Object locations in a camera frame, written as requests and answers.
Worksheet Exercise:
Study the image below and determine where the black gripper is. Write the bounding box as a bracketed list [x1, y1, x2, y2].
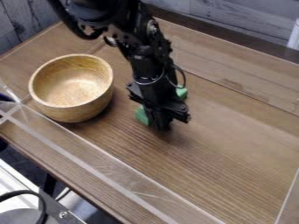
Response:
[125, 75, 192, 131]

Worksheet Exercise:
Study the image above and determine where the white post at right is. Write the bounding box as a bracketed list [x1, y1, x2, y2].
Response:
[287, 20, 299, 50]

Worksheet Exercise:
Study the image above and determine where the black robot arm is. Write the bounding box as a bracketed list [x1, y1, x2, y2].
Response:
[47, 0, 191, 130]

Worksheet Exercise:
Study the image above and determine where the green rectangular block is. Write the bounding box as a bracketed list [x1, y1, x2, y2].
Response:
[135, 86, 191, 126]

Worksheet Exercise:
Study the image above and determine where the black cable loop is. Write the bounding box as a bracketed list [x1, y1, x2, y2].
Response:
[0, 189, 49, 224]

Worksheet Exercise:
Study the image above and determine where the brown wooden bowl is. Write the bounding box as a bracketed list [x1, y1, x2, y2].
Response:
[28, 53, 113, 123]

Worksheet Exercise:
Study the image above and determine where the clear acrylic front barrier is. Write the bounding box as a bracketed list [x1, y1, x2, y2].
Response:
[0, 84, 224, 224]

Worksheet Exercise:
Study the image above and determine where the grey metal mount plate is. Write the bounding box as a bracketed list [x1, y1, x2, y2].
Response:
[0, 200, 88, 224]

